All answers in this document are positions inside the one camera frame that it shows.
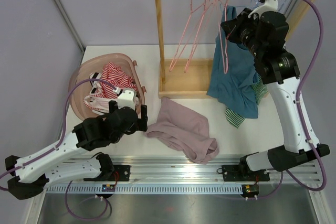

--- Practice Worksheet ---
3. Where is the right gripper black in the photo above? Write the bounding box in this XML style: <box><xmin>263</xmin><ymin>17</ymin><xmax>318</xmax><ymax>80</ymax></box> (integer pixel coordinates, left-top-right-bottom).
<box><xmin>222</xmin><ymin>8</ymin><xmax>264</xmax><ymax>59</ymax></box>

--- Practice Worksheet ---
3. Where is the blue wire hanger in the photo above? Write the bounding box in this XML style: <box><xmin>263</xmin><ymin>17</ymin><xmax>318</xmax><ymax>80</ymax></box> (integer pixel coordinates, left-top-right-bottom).
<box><xmin>249</xmin><ymin>0</ymin><xmax>265</xmax><ymax>9</ymax></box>

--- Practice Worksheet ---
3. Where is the red white striped tank top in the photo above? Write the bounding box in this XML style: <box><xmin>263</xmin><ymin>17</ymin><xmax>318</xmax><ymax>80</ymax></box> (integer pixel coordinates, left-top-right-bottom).
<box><xmin>83</xmin><ymin>62</ymin><xmax>138</xmax><ymax>114</ymax></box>

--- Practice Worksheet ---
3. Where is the pink wire hanger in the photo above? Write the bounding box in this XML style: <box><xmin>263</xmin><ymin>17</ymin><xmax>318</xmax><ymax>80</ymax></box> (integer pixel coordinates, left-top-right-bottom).
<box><xmin>169</xmin><ymin>0</ymin><xmax>194</xmax><ymax>72</ymax></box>
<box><xmin>207</xmin><ymin>0</ymin><xmax>236</xmax><ymax>74</ymax></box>
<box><xmin>179</xmin><ymin>0</ymin><xmax>216</xmax><ymax>73</ymax></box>

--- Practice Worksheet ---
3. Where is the mauve pink tank top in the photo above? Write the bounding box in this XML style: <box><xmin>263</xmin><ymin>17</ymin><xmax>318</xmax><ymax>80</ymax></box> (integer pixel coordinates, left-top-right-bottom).
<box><xmin>145</xmin><ymin>98</ymin><xmax>219</xmax><ymax>165</ymax></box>

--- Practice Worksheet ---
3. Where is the teal blue tank top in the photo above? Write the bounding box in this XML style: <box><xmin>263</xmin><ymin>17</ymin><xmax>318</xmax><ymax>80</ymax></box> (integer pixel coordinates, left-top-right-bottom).
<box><xmin>206</xmin><ymin>5</ymin><xmax>263</xmax><ymax>119</ymax></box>

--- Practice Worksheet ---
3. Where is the black white striped tank top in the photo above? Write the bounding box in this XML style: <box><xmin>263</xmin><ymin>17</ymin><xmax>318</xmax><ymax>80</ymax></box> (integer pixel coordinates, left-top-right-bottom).
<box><xmin>89</xmin><ymin>72</ymin><xmax>102</xmax><ymax>79</ymax></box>

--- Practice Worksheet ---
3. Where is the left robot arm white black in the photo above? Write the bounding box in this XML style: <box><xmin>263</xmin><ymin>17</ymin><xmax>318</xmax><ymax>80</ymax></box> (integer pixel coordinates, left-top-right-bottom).
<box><xmin>5</xmin><ymin>102</ymin><xmax>148</xmax><ymax>200</ymax></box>

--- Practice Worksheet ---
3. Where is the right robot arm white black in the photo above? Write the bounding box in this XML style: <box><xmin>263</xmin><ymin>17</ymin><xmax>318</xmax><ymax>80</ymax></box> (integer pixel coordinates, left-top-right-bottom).
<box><xmin>221</xmin><ymin>8</ymin><xmax>330</xmax><ymax>180</ymax></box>

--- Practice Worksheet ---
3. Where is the green white striped tank top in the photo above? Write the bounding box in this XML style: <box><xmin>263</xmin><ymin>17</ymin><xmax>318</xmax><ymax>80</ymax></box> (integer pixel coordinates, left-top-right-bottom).
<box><xmin>225</xmin><ymin>77</ymin><xmax>268</xmax><ymax>128</ymax></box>

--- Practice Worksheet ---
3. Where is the pink translucent plastic basin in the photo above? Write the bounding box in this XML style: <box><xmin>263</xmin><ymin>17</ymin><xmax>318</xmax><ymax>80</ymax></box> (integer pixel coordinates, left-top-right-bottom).
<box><xmin>68</xmin><ymin>53</ymin><xmax>147</xmax><ymax>120</ymax></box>

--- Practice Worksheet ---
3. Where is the wooden clothes rack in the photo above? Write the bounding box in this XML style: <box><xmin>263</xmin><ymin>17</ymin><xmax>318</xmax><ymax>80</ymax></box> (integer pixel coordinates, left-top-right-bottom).
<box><xmin>155</xmin><ymin>0</ymin><xmax>315</xmax><ymax>99</ymax></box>

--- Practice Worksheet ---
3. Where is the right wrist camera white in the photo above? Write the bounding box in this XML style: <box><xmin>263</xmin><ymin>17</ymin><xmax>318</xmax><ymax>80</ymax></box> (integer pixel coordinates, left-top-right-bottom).
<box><xmin>248</xmin><ymin>0</ymin><xmax>278</xmax><ymax>18</ymax></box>

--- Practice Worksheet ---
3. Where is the aluminium mounting rail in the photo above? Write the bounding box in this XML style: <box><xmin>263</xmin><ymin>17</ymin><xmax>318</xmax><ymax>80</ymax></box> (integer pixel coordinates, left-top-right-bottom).
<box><xmin>64</xmin><ymin>155</ymin><xmax>322</xmax><ymax>184</ymax></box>

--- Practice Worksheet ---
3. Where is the white slotted cable duct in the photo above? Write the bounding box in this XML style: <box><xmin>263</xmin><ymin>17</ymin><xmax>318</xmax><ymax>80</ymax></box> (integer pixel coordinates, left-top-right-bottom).
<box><xmin>47</xmin><ymin>183</ymin><xmax>243</xmax><ymax>195</ymax></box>

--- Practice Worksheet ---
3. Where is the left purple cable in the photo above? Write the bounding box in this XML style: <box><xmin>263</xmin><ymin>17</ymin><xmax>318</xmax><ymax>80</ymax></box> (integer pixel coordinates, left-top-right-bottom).
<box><xmin>0</xmin><ymin>79</ymin><xmax>119</xmax><ymax>221</ymax></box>

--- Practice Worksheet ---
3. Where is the purple cable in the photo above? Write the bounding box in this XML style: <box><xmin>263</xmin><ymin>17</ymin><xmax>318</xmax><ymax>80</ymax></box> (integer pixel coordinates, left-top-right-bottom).
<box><xmin>0</xmin><ymin>79</ymin><xmax>119</xmax><ymax>221</ymax></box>
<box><xmin>270</xmin><ymin>0</ymin><xmax>328</xmax><ymax>200</ymax></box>

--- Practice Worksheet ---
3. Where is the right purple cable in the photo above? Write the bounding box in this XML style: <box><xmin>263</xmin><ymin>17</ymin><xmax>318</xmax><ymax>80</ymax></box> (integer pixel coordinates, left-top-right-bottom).
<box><xmin>270</xmin><ymin>0</ymin><xmax>328</xmax><ymax>200</ymax></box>

